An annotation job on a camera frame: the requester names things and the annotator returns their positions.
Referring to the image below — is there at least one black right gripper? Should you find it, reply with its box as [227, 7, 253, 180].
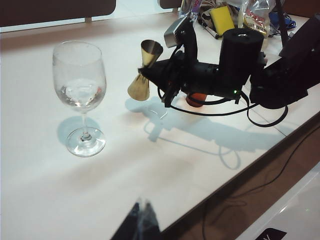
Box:
[138, 52, 221, 109]

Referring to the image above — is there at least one black stand pole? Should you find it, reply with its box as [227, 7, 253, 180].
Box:
[274, 0, 291, 50]

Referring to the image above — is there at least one beige cloth bag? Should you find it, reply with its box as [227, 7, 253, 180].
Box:
[197, 0, 242, 27]

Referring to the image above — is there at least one narrow brown desk partition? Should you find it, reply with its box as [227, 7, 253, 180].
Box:
[159, 0, 186, 10]

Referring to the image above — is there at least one blue lanyard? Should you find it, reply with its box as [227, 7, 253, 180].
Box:
[269, 9, 297, 35]

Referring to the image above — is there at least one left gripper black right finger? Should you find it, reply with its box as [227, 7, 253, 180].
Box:
[139, 199, 164, 240]

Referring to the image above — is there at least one black and white marker pen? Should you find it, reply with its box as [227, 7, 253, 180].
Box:
[201, 22, 223, 40]

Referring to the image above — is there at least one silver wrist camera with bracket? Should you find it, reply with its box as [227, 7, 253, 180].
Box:
[163, 15, 200, 65]

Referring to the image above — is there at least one small amber measuring cup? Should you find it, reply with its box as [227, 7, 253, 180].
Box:
[185, 92, 209, 109]

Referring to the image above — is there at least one clear wine glass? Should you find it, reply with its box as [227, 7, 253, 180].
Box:
[51, 41, 108, 159]

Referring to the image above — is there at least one clear plastic snack package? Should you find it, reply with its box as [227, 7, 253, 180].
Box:
[236, 0, 273, 39]

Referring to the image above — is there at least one yellow sponge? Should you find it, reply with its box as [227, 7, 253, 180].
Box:
[209, 5, 237, 36]

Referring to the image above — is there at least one gold double-cone jigger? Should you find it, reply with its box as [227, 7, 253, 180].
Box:
[127, 39, 164, 101]

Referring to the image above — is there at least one black label sticker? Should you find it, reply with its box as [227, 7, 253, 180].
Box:
[254, 227, 288, 240]

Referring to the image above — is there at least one white robot base platform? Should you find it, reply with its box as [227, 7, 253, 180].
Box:
[233, 167, 320, 240]

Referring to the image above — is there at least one clear Ganten water bottle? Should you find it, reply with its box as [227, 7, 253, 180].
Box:
[178, 0, 201, 23]

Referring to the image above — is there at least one wide brown desk partition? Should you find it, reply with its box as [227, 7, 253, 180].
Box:
[0, 0, 117, 28]

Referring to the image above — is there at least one thin black loose cable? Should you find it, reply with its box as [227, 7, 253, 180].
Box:
[201, 129, 320, 240]

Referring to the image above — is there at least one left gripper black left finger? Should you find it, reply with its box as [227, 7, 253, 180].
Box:
[109, 198, 142, 240]

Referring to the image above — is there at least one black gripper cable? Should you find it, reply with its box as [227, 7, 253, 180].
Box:
[156, 87, 288, 128]

